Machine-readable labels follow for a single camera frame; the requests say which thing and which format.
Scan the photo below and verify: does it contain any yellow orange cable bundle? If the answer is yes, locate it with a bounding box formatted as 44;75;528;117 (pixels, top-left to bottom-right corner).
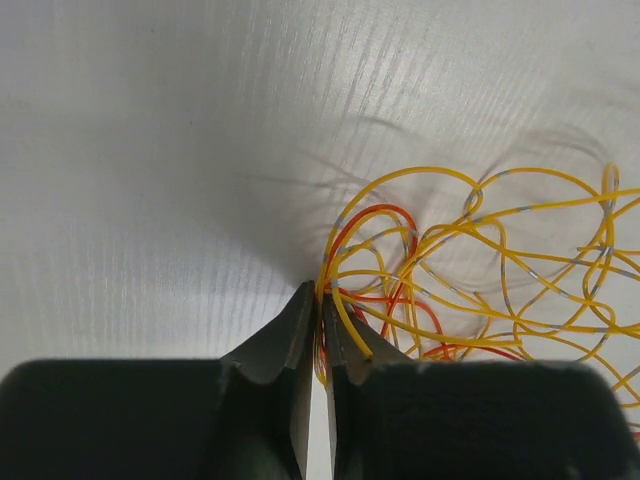
312;162;640;431

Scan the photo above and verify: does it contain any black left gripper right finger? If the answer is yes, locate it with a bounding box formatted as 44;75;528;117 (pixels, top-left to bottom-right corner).
322;300;639;479

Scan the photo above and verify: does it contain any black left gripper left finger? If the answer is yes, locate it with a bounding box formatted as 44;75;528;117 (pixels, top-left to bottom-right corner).
1;281;315;479

